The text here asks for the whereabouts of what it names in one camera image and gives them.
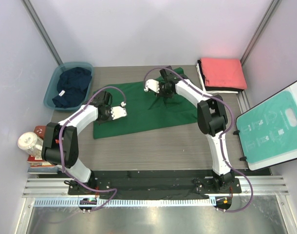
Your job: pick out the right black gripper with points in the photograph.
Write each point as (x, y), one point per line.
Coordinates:
(160, 94)

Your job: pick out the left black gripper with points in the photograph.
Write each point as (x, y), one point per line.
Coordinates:
(110, 118)

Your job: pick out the green t shirt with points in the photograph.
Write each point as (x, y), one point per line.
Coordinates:
(146, 112)

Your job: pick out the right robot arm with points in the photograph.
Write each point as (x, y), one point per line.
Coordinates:
(211, 118)

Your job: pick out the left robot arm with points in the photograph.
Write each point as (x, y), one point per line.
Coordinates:
(60, 144)

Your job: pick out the stack of red books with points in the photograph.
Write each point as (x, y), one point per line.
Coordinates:
(41, 167)

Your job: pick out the navy blue t shirt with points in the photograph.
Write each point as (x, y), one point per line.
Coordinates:
(72, 87)

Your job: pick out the blue plastic basket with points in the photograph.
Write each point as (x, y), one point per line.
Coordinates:
(52, 91)

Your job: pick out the folded red t shirt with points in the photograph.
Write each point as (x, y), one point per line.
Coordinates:
(223, 72)

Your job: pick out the small dark red box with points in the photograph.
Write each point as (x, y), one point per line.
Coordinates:
(40, 131)

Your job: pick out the clear plastic jar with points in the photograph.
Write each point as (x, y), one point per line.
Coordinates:
(31, 143)

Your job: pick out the teal folding board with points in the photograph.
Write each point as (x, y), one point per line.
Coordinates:
(268, 131)

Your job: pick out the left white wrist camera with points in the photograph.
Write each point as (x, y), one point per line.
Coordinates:
(118, 112)

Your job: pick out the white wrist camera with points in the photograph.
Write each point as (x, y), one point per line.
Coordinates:
(152, 85)
(118, 112)

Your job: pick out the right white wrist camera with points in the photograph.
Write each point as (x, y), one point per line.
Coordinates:
(152, 85)

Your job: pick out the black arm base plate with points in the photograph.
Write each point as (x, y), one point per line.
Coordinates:
(193, 181)

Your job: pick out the aluminium rail frame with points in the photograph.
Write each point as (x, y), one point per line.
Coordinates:
(55, 187)

